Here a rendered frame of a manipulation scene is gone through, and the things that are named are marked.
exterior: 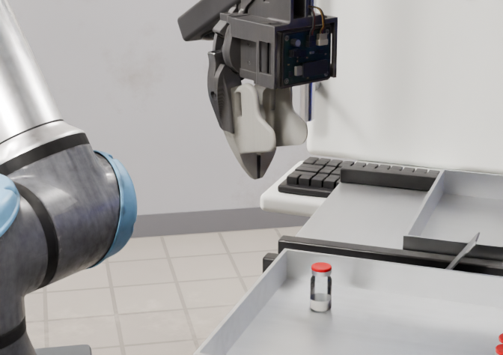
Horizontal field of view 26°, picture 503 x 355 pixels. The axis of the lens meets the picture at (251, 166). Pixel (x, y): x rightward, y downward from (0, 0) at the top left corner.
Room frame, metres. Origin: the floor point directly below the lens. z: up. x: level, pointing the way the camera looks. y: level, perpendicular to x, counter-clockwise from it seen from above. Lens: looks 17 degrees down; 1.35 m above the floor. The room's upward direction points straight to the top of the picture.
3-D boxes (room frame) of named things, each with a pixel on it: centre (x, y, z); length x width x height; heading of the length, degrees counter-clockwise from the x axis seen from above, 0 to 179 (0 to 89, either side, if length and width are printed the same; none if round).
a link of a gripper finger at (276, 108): (0.93, -0.03, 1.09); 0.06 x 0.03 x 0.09; 39
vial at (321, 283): (1.02, -0.07, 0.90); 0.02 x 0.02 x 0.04
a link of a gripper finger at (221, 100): (0.93, 0.02, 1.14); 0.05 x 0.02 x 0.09; 129
